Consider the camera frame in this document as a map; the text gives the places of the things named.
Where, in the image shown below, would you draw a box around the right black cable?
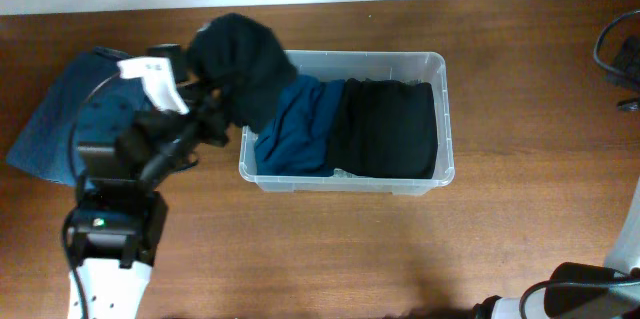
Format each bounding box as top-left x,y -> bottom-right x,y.
518,7 -> 640,319

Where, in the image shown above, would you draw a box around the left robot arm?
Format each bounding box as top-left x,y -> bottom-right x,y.
61,44 -> 228,318

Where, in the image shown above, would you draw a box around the navy blue garment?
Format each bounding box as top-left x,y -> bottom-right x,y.
254,75 -> 345,177

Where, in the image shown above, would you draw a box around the black garment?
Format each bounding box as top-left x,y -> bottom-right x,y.
186,13 -> 297,133

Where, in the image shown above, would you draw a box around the clear plastic storage bin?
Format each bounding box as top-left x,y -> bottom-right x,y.
238,50 -> 455,196

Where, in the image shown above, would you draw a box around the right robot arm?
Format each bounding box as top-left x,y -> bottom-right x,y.
470,192 -> 639,319

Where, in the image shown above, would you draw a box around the black shirt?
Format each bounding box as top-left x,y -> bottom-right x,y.
327,77 -> 439,180

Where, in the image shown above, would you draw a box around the dark blue jeans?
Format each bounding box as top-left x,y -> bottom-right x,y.
6,47 -> 151,186

